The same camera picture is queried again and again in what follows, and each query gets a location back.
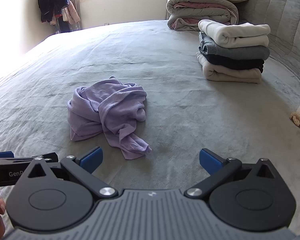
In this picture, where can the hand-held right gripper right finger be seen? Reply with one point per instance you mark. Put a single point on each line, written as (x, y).
(211, 160)

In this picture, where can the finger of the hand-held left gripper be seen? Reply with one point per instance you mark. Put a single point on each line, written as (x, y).
(1, 154)
(15, 160)

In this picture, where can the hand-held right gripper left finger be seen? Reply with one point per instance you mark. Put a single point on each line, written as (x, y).
(91, 158)

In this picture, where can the lilac pants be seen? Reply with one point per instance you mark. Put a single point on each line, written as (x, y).
(125, 120)

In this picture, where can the beige folded garment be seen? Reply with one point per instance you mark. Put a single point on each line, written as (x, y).
(235, 76)

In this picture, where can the black folded garment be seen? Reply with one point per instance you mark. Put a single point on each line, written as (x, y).
(235, 63)

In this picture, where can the grey folded knit sweater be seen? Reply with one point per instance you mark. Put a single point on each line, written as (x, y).
(240, 52)

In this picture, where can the white folded sweatshirt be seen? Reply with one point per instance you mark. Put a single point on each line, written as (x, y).
(240, 33)

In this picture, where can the pink hanging coat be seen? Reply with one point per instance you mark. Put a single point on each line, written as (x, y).
(71, 13)

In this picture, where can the folded grey pink quilt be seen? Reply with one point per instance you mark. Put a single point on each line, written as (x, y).
(202, 7)

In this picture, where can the grey quilted headboard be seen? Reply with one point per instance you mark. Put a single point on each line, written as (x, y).
(285, 17)

